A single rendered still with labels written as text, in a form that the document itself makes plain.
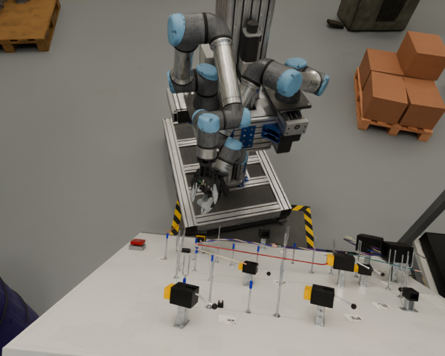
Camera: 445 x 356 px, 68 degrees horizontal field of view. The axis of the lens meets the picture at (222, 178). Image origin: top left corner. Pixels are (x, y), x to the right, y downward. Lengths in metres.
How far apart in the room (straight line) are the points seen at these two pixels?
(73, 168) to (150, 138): 0.78
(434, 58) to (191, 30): 3.28
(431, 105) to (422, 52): 0.60
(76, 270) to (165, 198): 0.88
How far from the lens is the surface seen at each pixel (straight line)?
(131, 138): 3.47
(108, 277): 1.13
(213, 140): 1.16
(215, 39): 1.40
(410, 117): 4.01
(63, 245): 2.84
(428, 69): 4.36
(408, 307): 1.22
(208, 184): 1.21
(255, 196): 2.70
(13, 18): 5.71
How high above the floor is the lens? 2.31
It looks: 49 degrees down
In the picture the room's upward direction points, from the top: 5 degrees clockwise
